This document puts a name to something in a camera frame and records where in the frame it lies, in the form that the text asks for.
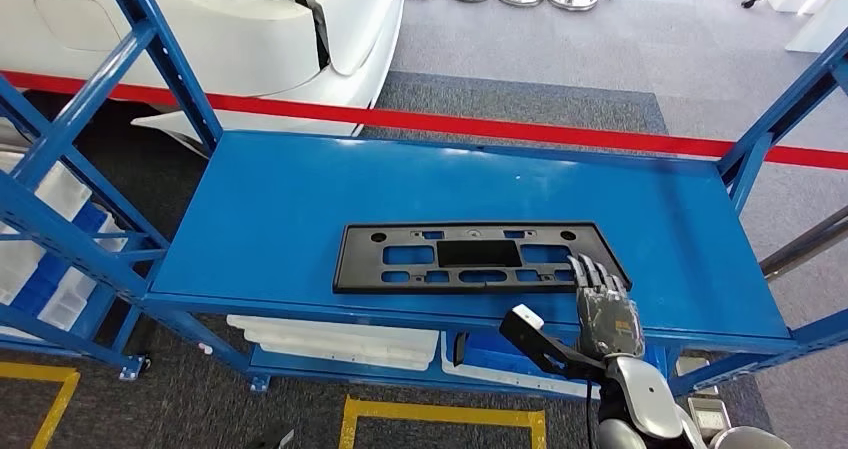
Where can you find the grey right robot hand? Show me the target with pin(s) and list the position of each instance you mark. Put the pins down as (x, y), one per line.
(609, 320)

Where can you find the black licence plate holder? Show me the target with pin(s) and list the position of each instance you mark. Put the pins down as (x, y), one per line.
(358, 260)

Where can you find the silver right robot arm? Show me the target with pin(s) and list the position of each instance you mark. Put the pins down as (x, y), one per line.
(646, 393)

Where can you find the black part in bin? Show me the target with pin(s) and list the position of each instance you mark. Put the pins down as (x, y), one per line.
(460, 350)

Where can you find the large blue metal shelf rack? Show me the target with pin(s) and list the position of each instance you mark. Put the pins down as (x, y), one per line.
(265, 221)

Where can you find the large blue plastic bin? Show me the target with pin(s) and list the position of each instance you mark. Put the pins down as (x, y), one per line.
(484, 366)

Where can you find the grey box with label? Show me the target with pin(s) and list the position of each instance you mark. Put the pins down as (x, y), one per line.
(709, 419)

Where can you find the grey metal pole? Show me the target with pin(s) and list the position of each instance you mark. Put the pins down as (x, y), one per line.
(808, 242)

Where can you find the red barrier belt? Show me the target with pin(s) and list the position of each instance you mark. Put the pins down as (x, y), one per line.
(464, 126)

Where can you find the white plastic tray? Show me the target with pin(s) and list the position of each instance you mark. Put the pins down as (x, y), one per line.
(285, 357)
(331, 330)
(278, 344)

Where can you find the black robot foot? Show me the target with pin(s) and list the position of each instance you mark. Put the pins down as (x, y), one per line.
(272, 440)

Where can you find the white car body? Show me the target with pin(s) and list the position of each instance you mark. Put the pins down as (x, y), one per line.
(218, 35)

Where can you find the blue rack with bins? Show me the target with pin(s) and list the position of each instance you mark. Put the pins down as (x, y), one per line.
(66, 340)

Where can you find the white storage bin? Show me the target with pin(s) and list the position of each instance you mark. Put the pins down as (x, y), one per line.
(66, 300)
(63, 194)

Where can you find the small blue storage bin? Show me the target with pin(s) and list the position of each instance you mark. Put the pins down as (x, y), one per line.
(33, 294)

